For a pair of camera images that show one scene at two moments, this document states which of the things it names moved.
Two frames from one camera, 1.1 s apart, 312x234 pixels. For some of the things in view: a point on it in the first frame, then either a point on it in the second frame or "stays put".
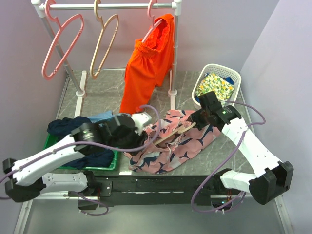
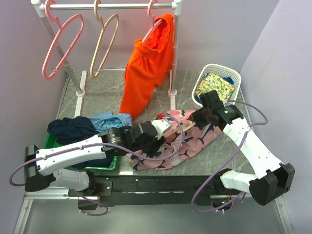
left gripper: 138,141 -> 155,146
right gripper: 193,118 stays put
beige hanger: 179,130 stays put
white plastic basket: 220,71 stays put
